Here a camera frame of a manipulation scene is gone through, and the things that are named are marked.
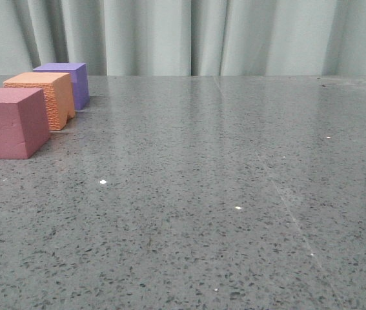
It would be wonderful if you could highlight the red foam cube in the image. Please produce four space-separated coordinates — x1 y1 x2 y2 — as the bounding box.
0 88 50 159

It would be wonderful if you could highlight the purple foam cube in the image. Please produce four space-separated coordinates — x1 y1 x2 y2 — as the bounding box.
34 63 90 110

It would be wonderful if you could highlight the pale green curtain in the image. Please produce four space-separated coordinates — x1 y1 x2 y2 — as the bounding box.
0 1 366 76

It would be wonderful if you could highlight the orange foam cube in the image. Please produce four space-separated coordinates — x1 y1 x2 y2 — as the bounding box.
3 72 76 131

